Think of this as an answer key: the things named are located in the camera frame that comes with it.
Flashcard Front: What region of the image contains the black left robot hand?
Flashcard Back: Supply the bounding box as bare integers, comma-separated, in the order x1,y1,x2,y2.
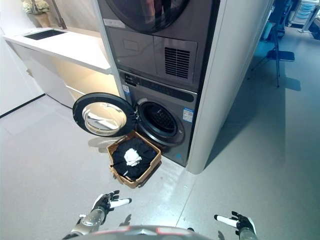
91,190,133,215

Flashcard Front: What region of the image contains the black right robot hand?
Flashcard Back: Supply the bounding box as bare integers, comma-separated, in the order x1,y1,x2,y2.
213,211,257,232

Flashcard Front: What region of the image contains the black clothes pile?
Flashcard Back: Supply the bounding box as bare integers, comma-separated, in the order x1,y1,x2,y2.
111,136,159,182

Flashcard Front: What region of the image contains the woven brown laundry basket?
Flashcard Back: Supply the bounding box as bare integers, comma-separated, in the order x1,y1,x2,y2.
106,130,163,189

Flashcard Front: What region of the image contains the round washing machine door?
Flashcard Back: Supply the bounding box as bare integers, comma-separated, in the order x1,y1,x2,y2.
72,92,138,138

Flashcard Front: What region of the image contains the grey front-load washing machine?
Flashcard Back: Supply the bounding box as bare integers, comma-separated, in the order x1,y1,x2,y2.
118,68,198,168

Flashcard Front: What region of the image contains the white crumpled garment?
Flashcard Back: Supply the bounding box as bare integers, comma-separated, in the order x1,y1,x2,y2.
123,148,143,167

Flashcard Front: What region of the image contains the grey robot torso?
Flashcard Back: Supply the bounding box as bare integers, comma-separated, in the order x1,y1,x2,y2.
86,224,220,240

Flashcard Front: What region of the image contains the white appliance cabinet panel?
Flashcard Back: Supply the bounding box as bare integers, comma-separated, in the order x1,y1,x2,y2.
186,0,275,174

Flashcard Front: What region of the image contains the white sink counter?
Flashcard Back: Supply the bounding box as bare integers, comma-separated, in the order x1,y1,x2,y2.
3,26,113,110

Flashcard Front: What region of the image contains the grey stacked dryer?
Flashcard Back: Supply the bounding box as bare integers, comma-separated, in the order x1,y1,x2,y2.
96,0,221,93

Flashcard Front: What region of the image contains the black rectangular sink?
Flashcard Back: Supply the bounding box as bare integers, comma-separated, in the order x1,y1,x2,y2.
23,28,69,41

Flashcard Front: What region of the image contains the metal faucet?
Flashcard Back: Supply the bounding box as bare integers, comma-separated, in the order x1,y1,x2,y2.
51,0,68,30

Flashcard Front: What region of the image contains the potted white flower plant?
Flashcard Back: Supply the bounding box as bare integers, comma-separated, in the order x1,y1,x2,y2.
22,0,51,28

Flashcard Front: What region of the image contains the white drawer shelf unit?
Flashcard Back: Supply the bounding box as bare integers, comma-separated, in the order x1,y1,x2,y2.
289,0,318,28

